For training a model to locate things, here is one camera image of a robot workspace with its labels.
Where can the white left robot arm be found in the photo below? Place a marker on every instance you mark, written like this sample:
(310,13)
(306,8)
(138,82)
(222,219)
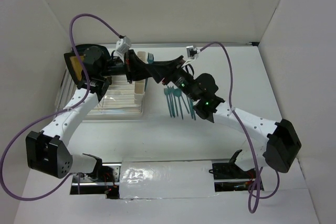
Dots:
(92,67)

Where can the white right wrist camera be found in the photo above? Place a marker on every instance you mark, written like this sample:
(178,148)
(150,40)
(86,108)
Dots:
(192,55)

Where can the white taped cover panel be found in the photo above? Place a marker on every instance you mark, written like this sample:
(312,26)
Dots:
(166,180)

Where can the white utensil holder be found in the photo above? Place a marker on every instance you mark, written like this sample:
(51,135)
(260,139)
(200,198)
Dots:
(140,85)

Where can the clear plastic dish rack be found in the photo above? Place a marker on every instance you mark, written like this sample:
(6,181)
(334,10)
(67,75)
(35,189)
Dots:
(117,103)

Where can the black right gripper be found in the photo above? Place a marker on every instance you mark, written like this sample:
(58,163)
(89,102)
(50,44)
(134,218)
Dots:
(174,69)

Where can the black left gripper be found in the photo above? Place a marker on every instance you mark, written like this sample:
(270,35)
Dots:
(134,67)

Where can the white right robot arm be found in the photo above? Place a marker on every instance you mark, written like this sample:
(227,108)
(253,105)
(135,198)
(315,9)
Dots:
(279,141)

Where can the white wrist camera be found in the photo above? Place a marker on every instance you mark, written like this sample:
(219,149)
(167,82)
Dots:
(122,46)
(192,55)

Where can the dark teal plate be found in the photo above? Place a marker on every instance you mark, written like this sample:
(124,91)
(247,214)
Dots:
(82,47)

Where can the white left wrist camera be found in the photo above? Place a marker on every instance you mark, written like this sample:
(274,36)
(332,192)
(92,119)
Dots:
(122,46)

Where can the yellow square plate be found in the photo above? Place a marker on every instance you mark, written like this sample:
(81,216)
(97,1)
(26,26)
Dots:
(75,69)

